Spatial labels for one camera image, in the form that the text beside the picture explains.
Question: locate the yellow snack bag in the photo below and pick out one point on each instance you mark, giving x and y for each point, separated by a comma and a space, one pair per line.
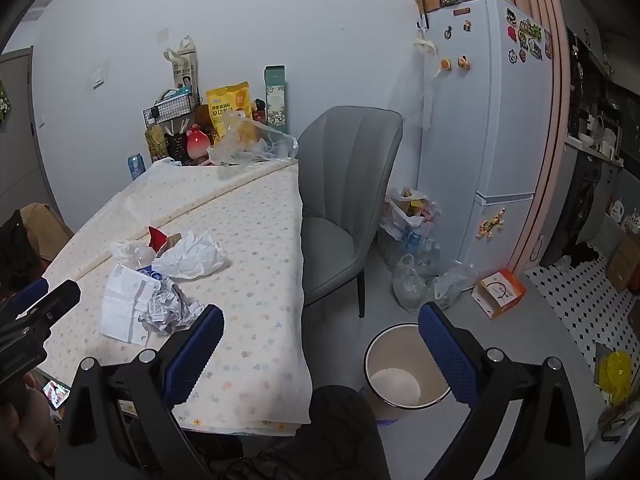
227, 110

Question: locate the pink vase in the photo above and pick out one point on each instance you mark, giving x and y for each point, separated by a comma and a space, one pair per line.
196, 144

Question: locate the black cloth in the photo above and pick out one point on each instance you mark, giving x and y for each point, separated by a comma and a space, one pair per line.
17, 255

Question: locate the white paper sheet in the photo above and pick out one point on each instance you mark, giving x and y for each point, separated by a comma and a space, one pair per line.
117, 305

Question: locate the clear plastic floor bag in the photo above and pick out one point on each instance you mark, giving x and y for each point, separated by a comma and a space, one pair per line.
411, 285
455, 282

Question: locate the red and white carton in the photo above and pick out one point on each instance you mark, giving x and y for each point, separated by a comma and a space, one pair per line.
156, 237

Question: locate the smartphone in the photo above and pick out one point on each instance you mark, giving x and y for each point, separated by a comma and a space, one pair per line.
56, 394

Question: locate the grey door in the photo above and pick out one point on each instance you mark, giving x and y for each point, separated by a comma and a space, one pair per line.
20, 135

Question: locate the blue drink can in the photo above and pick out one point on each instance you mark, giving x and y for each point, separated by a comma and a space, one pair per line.
136, 167

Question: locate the dark washing machine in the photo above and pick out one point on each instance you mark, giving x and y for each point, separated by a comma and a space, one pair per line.
582, 200

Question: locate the cardboard panel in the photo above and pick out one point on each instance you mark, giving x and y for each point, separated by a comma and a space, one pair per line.
625, 262

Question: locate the floral tablecloth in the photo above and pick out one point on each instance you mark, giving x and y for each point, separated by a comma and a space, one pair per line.
240, 220

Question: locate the cluster of fridge magnets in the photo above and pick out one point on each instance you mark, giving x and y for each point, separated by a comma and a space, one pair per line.
530, 37

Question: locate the clear plastic wrapper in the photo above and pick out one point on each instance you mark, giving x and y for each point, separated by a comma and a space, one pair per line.
127, 251

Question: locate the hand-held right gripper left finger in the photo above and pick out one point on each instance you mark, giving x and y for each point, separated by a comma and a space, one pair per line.
195, 355

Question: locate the teal face mask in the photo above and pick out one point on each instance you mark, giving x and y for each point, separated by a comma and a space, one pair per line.
177, 93

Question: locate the jar with yellow contents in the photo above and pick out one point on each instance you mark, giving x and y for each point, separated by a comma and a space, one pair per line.
156, 144

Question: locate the white waste bin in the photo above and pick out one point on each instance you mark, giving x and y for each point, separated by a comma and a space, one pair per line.
395, 385

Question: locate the kitchen counter with dishes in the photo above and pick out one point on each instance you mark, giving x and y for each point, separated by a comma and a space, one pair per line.
595, 135

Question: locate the blue tissue packet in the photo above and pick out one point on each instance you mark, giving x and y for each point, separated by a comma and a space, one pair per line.
151, 275

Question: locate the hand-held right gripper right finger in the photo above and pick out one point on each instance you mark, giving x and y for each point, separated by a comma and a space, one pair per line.
445, 360

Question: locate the gold fridge magnet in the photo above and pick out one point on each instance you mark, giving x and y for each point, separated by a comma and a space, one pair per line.
491, 226

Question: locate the green hanging cloth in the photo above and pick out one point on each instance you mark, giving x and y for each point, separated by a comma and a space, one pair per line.
3, 105

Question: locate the grey upholstered chair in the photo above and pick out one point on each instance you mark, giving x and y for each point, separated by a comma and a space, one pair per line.
345, 160

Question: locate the yellow plastic object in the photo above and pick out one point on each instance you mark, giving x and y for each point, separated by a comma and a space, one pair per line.
615, 375

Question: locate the crumpled white tissue paper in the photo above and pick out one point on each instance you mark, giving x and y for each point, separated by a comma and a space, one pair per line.
192, 255

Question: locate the plastic bag of bottles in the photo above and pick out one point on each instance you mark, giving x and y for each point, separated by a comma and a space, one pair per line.
410, 220

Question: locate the orange round magnet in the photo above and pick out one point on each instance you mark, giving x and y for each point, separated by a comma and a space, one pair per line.
445, 64

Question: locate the white fridge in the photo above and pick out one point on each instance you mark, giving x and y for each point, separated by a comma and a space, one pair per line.
480, 125

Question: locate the brown woven basket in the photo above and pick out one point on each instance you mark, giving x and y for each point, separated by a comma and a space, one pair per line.
427, 2

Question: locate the person's left hand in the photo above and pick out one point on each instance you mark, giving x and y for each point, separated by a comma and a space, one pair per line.
27, 425

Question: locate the person's dark clothing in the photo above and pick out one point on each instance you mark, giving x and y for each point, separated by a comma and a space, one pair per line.
345, 435

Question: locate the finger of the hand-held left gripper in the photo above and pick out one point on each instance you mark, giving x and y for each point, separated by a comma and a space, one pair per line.
57, 300
30, 291

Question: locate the large clear plastic bag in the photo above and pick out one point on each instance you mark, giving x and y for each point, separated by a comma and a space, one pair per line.
250, 147

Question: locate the white light switch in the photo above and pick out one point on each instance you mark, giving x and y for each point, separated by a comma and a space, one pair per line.
97, 76

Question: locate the printed paper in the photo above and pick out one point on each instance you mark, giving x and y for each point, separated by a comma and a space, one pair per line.
167, 310

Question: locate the tall green box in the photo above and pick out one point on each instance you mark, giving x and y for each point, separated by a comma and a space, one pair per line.
276, 95

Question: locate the white printed paper bag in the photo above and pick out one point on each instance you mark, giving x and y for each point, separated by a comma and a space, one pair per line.
182, 67

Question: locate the orange and white box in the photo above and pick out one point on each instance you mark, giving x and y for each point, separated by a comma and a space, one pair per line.
500, 294

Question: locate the white hanging bag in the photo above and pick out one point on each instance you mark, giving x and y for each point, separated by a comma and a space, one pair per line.
429, 90

